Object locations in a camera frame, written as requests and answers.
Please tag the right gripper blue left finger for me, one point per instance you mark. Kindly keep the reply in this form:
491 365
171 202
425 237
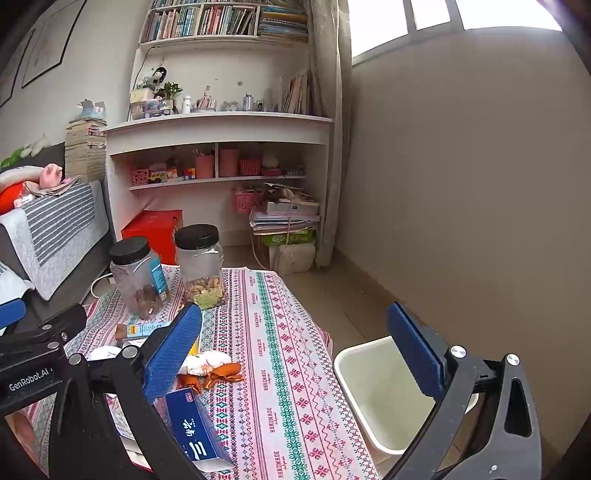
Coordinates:
84 442

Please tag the window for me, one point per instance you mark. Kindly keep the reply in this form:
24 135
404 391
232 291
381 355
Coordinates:
380 26

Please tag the stack of cardboard books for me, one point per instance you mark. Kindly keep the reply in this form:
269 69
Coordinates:
85 150

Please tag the red gift box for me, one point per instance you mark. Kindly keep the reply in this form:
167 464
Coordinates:
158 227

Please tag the blue tissue box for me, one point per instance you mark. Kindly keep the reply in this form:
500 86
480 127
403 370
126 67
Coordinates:
194 431

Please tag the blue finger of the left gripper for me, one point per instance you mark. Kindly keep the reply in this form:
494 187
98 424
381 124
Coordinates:
12 312

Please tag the beige curtain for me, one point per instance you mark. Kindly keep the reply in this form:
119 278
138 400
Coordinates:
329 37

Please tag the small snack box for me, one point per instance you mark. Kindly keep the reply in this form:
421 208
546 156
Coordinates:
128 332

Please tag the crumpled white tissue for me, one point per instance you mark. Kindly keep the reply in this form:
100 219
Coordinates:
201 364

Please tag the white bookshelf unit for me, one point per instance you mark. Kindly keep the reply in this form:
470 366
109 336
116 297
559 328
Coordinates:
242 87

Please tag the pink basket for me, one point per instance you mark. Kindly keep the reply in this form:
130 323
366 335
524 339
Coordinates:
245 200

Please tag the white woven bag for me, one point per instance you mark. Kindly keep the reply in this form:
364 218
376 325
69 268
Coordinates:
291 259

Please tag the jar with nuts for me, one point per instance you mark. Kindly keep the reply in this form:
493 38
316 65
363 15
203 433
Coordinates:
199 256

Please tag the jar with blue label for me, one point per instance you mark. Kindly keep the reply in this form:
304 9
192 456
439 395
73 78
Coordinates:
138 276

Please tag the orange peel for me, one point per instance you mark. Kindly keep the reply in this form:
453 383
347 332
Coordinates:
228 373

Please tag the pink storage bin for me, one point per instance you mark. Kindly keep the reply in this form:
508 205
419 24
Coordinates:
228 162

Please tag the pink pig plush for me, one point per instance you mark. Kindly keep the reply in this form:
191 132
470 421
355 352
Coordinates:
51 177

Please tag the pink pen holder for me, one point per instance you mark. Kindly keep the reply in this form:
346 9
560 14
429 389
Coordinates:
204 166

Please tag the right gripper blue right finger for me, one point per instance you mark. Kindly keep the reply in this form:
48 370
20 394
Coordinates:
505 441

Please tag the small potted plant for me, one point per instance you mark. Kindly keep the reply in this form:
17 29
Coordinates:
170 91

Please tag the stack of books and papers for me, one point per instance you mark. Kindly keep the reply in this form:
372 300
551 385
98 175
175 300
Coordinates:
284 209

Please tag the patterned pink tablecloth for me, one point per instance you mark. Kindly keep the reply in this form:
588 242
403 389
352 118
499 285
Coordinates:
288 417

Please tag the white plastic trash bin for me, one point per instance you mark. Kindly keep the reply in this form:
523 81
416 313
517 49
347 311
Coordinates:
386 400

